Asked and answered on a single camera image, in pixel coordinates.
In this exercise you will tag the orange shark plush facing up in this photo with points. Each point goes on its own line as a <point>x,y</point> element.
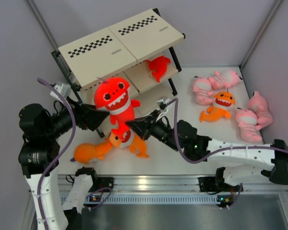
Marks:
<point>130,141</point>

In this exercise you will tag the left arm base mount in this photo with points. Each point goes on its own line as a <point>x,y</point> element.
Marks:
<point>101,182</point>

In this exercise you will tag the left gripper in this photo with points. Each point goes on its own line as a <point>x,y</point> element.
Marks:
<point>87,116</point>

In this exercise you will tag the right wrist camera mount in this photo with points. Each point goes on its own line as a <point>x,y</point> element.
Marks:
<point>164,105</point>

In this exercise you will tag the pink striped plush top left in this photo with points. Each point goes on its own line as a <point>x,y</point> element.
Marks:
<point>202,88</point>

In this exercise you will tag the orange shark plush face down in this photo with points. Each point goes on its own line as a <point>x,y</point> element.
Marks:
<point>87,152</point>

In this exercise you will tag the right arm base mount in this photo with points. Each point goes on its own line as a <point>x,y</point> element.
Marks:
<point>210,185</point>

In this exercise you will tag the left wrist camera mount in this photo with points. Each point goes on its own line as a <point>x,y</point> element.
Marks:
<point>63,88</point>

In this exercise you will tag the pink striped plush far right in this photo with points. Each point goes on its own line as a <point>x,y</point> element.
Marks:
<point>259,106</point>

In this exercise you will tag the large red shark plush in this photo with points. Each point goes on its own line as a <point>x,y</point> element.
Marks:
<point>113,95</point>

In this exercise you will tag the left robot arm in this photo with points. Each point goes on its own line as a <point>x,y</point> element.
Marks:
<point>46,137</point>

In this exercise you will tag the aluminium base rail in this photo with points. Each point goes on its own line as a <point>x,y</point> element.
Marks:
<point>175,189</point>

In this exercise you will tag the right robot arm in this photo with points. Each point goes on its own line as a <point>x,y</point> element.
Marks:
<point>250,162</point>

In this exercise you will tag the pink striped plush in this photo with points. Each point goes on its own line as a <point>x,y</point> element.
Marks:
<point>259,106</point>
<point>247,122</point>
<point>224,79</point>
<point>202,88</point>

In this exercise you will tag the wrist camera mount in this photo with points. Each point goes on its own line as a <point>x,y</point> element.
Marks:
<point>63,88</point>
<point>164,105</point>

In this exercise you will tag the pink striped plush top right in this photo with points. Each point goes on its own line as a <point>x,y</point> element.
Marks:
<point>224,79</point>

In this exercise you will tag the pink striped plush bottom right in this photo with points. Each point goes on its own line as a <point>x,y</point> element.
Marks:
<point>247,122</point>

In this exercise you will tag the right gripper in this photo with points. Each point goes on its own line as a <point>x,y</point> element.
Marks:
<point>145,126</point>

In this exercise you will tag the beige three-tier shelf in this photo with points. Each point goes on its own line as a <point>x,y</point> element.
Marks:
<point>120,50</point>

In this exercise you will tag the small red shark plush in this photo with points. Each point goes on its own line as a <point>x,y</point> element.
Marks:
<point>158,66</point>

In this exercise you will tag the orange shark plush right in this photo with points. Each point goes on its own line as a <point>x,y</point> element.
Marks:
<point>222,104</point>

